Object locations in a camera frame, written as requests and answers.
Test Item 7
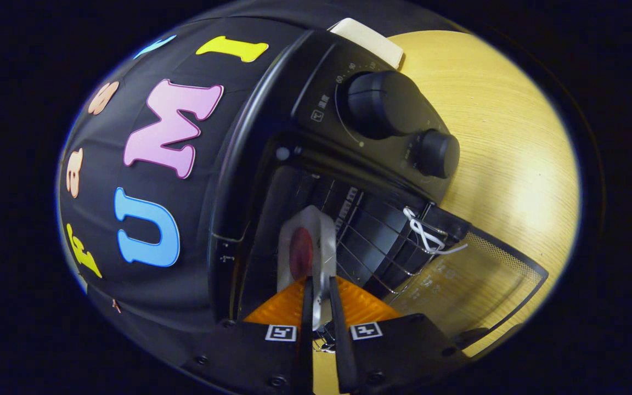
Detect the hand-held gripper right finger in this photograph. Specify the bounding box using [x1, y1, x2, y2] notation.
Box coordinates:
[328, 275, 469, 394]

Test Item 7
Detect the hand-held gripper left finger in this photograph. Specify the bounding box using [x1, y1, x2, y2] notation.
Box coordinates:
[180, 276, 315, 395]

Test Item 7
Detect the pink round food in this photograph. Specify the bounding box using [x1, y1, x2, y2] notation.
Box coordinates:
[289, 227, 314, 280]

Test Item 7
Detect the white square patterned plate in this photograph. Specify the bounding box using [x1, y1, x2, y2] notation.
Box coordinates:
[276, 205, 337, 330]

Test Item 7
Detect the black toaster oven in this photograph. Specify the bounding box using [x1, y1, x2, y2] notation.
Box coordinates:
[209, 29, 549, 357]

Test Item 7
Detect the white pop-up toaster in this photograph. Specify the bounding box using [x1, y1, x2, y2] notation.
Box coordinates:
[330, 18, 404, 69]

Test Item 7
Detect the wire oven rack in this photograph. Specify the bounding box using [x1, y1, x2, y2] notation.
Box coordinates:
[316, 181, 451, 300]

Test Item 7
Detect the white string loop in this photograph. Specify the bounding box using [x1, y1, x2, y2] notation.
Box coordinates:
[403, 206, 468, 256]

